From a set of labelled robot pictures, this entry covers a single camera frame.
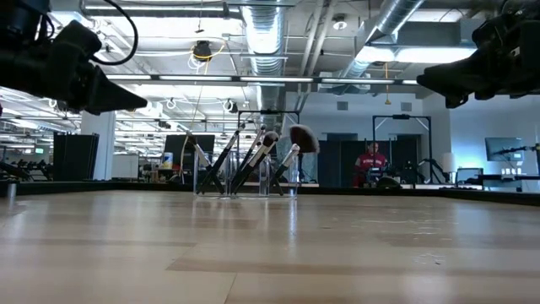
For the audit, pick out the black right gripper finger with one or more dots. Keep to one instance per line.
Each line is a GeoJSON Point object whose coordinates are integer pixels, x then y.
{"type": "Point", "coordinates": [455, 74]}
{"type": "Point", "coordinates": [460, 90]}

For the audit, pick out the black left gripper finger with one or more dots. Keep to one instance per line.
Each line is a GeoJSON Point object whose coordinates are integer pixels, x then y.
{"type": "Point", "coordinates": [107, 105]}
{"type": "Point", "coordinates": [114, 90]}

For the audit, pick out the slanted-tip black makeup brush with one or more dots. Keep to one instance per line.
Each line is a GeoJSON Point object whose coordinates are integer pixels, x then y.
{"type": "Point", "coordinates": [198, 150]}

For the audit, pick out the large fluffy powder brush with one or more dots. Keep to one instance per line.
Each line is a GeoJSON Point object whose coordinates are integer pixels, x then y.
{"type": "Point", "coordinates": [304, 138]}

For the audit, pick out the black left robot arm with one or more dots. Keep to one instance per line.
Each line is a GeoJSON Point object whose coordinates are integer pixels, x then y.
{"type": "Point", "coordinates": [25, 50]}

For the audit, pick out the white building column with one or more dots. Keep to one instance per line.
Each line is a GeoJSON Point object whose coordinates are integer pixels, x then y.
{"type": "Point", "coordinates": [98, 143]}

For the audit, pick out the black room partition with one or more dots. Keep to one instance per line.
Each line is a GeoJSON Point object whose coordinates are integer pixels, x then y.
{"type": "Point", "coordinates": [337, 162]}
{"type": "Point", "coordinates": [76, 156]}

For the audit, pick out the white cabinet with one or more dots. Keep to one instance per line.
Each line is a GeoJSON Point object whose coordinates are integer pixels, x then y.
{"type": "Point", "coordinates": [125, 166]}

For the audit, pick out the white cylindrical lamp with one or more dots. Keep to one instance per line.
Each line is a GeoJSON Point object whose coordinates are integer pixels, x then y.
{"type": "Point", "coordinates": [449, 162]}

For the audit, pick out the yellow hanging pendant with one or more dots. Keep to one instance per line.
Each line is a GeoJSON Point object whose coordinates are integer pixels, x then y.
{"type": "Point", "coordinates": [387, 100]}

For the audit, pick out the black monitor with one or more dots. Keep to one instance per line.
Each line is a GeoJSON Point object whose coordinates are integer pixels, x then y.
{"type": "Point", "coordinates": [177, 145]}

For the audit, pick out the white wipes canister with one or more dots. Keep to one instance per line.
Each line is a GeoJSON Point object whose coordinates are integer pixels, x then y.
{"type": "Point", "coordinates": [168, 160]}

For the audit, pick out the black ceiling device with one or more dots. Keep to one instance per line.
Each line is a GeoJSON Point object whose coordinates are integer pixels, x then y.
{"type": "Point", "coordinates": [202, 50]}

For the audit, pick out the row of black arms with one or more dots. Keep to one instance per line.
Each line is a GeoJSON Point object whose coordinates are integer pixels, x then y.
{"type": "Point", "coordinates": [25, 169]}

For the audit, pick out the person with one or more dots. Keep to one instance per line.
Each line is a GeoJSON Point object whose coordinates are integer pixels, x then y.
{"type": "Point", "coordinates": [370, 162]}

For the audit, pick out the overhead LED light bar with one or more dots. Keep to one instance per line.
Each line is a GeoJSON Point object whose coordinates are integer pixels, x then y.
{"type": "Point", "coordinates": [274, 79]}

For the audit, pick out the clear acrylic brush organizer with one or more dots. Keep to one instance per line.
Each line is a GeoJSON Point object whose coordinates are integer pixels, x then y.
{"type": "Point", "coordinates": [262, 177]}

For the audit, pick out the grey wall vent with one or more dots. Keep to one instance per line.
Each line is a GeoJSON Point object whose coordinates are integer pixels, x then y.
{"type": "Point", "coordinates": [406, 105]}
{"type": "Point", "coordinates": [342, 105]}

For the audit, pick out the wall-mounted monitor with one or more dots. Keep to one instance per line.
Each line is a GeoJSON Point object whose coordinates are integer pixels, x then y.
{"type": "Point", "coordinates": [504, 148]}

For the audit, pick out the silver ventilation duct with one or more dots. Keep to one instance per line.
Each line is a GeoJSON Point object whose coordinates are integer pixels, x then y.
{"type": "Point", "coordinates": [392, 17]}
{"type": "Point", "coordinates": [266, 42]}

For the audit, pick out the small steel post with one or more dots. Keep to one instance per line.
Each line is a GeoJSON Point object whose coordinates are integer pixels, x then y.
{"type": "Point", "coordinates": [11, 192]}

